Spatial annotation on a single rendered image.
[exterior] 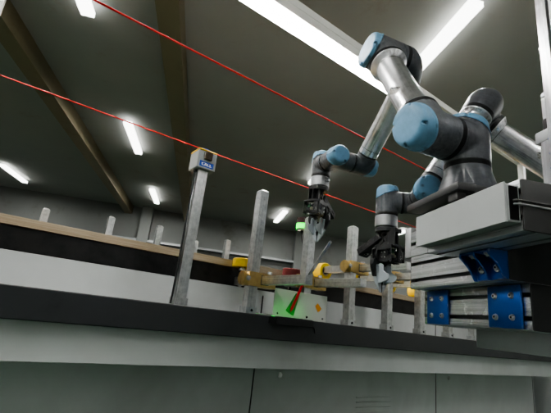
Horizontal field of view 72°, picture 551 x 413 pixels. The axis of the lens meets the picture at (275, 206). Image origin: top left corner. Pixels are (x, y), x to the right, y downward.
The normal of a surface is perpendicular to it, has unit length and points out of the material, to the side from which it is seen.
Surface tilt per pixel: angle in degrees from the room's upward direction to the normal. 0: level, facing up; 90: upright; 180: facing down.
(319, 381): 90
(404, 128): 97
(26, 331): 90
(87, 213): 90
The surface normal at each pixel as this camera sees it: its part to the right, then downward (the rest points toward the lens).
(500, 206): -0.97, -0.16
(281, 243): 0.20, -0.26
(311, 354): 0.58, -0.17
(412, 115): -0.90, -0.11
